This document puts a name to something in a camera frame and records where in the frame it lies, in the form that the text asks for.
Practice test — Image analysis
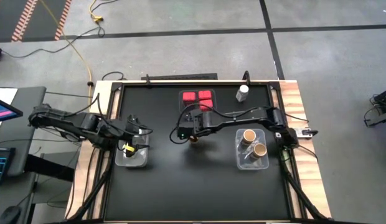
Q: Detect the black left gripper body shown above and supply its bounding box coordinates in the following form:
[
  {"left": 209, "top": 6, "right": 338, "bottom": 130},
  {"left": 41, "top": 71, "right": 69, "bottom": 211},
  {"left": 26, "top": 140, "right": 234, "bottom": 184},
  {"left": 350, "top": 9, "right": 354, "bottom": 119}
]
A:
[{"left": 115, "top": 114, "right": 146, "bottom": 144}]

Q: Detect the white translucent plastic bin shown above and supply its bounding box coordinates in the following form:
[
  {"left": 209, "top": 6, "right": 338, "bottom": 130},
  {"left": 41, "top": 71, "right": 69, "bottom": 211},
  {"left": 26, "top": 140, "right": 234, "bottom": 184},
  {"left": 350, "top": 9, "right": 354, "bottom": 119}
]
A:
[{"left": 114, "top": 126, "right": 149, "bottom": 168}]

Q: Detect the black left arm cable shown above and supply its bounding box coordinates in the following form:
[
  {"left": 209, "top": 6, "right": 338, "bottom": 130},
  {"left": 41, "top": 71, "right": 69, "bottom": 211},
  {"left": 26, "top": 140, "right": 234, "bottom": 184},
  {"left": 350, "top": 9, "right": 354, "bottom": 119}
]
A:
[{"left": 95, "top": 92, "right": 154, "bottom": 139}]

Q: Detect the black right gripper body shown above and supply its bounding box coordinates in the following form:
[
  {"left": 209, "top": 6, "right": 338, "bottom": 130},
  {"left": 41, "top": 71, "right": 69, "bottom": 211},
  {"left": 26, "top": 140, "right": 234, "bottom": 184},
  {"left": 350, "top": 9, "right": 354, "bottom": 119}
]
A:
[{"left": 176, "top": 110, "right": 214, "bottom": 139}]

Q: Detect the dark floor mat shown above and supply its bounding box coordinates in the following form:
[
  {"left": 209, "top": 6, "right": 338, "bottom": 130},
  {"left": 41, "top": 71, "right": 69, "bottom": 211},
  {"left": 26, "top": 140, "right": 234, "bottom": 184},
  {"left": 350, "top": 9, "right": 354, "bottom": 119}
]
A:
[{"left": 0, "top": 0, "right": 72, "bottom": 44}]

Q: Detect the white paper sheet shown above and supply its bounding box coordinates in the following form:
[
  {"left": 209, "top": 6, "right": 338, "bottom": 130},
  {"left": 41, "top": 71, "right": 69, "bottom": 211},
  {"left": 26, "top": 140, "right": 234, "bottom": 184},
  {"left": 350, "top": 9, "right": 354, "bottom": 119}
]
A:
[{"left": 0, "top": 88, "right": 19, "bottom": 138}]

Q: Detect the white-capped spice jar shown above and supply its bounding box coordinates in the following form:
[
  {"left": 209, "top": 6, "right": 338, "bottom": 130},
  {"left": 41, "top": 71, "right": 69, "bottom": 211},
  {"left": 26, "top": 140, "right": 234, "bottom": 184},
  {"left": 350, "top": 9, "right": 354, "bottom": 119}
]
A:
[{"left": 235, "top": 84, "right": 250, "bottom": 103}]

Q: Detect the computer monitor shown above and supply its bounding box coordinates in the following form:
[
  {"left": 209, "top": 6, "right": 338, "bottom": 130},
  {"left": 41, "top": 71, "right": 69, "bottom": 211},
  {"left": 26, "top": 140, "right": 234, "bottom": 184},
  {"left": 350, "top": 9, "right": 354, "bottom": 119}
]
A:
[{"left": 0, "top": 96, "right": 24, "bottom": 124}]

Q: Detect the yellow cable with plug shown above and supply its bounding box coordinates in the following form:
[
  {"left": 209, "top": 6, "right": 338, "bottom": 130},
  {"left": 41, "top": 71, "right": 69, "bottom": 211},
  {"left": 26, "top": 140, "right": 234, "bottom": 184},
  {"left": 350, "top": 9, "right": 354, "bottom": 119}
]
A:
[{"left": 88, "top": 0, "right": 104, "bottom": 23}]

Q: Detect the grey translucent plastic bin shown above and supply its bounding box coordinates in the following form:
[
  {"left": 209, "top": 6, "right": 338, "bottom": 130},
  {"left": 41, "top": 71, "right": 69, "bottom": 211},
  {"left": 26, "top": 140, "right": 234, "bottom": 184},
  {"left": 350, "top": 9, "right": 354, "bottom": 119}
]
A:
[{"left": 178, "top": 89, "right": 217, "bottom": 116}]

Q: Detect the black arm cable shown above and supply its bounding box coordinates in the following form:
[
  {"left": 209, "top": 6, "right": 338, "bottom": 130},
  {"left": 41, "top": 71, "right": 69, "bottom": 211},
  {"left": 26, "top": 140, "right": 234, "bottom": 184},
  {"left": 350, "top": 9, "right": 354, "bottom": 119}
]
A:
[
  {"left": 169, "top": 105, "right": 269, "bottom": 146},
  {"left": 95, "top": 92, "right": 154, "bottom": 139}
]

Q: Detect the grey desk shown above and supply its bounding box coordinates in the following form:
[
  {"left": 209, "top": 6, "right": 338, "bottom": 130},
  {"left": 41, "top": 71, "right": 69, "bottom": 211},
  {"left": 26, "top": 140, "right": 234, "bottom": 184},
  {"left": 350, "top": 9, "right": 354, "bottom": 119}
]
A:
[{"left": 0, "top": 86, "right": 47, "bottom": 224}]

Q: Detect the black floor cable cover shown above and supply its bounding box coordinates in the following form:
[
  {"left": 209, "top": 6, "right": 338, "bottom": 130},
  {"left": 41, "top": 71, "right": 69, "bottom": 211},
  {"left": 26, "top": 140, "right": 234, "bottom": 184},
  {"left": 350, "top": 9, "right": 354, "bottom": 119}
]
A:
[{"left": 140, "top": 73, "right": 219, "bottom": 82}]

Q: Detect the backlit keyboard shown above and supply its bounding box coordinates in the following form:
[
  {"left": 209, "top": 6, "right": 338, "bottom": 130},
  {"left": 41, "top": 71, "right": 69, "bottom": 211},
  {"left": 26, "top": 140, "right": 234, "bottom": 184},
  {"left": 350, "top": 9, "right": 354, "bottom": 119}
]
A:
[{"left": 0, "top": 147, "right": 16, "bottom": 187}]

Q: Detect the black floor cable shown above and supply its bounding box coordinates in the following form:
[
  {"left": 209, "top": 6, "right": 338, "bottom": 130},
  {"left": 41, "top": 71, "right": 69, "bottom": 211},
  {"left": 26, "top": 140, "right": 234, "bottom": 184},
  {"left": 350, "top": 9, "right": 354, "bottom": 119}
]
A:
[{"left": 0, "top": 26, "right": 106, "bottom": 60}]

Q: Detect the black computer mouse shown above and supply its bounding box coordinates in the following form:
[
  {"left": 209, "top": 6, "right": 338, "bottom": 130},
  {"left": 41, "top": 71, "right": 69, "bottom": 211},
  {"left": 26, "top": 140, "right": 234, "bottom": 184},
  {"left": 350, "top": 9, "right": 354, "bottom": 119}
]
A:
[{"left": 0, "top": 205, "right": 22, "bottom": 224}]

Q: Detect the clear plastic bin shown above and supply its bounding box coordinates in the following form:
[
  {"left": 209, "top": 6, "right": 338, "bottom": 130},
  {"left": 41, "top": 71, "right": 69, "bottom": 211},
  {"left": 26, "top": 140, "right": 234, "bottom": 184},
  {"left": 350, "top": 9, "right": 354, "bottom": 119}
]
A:
[{"left": 235, "top": 128, "right": 270, "bottom": 171}]

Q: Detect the black equipment stand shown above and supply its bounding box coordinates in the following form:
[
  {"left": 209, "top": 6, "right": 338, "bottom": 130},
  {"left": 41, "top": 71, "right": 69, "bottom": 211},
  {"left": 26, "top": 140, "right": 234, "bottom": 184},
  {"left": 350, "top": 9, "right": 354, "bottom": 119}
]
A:
[{"left": 363, "top": 86, "right": 386, "bottom": 128}]

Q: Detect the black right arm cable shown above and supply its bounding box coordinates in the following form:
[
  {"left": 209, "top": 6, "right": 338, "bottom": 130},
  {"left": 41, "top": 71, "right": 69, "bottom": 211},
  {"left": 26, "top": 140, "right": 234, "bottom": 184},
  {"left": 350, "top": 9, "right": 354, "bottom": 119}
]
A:
[{"left": 169, "top": 105, "right": 269, "bottom": 146}]

